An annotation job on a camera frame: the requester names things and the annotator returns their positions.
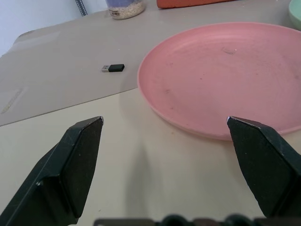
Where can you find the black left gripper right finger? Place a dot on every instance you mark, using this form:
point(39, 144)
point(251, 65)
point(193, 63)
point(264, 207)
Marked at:
point(268, 169)

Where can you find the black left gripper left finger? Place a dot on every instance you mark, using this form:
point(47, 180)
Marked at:
point(58, 169)

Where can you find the pink plate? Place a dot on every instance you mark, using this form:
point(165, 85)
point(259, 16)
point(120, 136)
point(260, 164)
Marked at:
point(218, 77)

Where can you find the black USB dongle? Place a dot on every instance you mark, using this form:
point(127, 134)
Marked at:
point(113, 68)

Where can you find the green bowl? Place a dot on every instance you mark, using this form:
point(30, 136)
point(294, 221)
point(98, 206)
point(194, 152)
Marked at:
point(295, 13)

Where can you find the glass jar with grains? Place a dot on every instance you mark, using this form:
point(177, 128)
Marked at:
point(125, 8)

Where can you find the red-orange block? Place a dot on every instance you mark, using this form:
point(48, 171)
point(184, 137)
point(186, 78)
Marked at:
point(188, 2)

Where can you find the perforated metal rail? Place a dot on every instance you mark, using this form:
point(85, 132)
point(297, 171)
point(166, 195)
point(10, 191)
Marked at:
point(81, 7)

